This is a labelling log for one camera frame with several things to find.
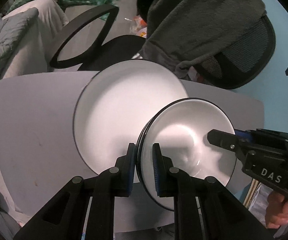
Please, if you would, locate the white ribbed bowl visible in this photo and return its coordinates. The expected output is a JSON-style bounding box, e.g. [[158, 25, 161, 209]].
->
[[136, 98, 237, 211]]

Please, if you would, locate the white plate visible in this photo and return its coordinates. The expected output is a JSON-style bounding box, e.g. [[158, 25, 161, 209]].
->
[[73, 60, 188, 174]]

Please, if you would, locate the black mesh office chair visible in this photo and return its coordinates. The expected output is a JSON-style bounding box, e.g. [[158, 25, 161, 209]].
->
[[48, 3, 277, 91]]

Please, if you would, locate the person's right hand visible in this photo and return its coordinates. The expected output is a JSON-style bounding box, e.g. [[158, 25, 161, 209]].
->
[[265, 191, 288, 229]]

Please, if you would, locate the orange plastic bag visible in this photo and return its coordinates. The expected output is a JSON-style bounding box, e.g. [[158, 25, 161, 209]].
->
[[130, 15, 147, 38]]

